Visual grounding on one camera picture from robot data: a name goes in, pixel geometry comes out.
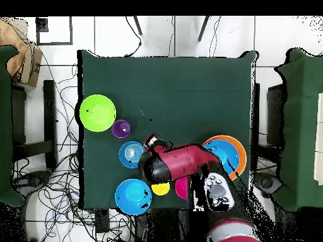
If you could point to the small blue ridged bowl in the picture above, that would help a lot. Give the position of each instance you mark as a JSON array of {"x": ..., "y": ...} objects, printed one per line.
[{"x": 130, "y": 154}]

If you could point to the yellow cup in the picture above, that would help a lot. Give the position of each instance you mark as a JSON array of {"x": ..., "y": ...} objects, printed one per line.
[{"x": 160, "y": 189}]

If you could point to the large blue bowl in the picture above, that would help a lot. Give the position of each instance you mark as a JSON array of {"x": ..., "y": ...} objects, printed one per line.
[
  {"x": 227, "y": 151},
  {"x": 132, "y": 195}
]

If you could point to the large orange bowl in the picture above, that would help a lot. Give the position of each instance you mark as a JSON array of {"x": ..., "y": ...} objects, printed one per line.
[{"x": 242, "y": 153}]

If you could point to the purple cup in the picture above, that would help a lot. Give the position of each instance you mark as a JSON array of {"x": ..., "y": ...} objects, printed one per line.
[{"x": 121, "y": 128}]

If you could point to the dark green tablecloth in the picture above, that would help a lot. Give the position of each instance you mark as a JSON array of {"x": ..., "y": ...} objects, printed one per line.
[{"x": 164, "y": 88}]

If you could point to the small red bowl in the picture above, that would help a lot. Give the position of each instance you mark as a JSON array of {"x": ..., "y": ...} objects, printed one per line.
[{"x": 181, "y": 189}]

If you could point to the large green bowl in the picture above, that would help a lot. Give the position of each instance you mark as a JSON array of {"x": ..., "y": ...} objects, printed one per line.
[{"x": 97, "y": 113}]

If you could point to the black power brick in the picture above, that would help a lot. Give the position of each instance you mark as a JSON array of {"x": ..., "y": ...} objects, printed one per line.
[{"x": 102, "y": 221}]

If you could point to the black floor stand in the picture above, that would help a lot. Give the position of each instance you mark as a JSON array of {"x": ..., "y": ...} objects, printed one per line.
[{"x": 49, "y": 113}]

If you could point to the black tripod leg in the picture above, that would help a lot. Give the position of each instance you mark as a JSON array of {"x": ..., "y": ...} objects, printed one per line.
[
  {"x": 137, "y": 25},
  {"x": 203, "y": 29}
]

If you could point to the black box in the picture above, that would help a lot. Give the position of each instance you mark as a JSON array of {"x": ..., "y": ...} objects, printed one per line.
[{"x": 275, "y": 113}]

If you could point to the cardboard box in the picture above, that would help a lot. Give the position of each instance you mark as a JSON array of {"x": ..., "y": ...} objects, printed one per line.
[{"x": 31, "y": 63}]

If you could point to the green cloth side table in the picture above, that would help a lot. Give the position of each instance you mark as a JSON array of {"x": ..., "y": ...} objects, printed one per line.
[
  {"x": 300, "y": 126},
  {"x": 5, "y": 126}
]

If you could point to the black robot pedestal leg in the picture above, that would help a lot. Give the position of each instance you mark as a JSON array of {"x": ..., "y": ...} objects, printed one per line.
[
  {"x": 32, "y": 180},
  {"x": 267, "y": 182}
]

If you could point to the black square floor frame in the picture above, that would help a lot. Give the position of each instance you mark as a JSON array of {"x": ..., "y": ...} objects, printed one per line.
[{"x": 41, "y": 25}]

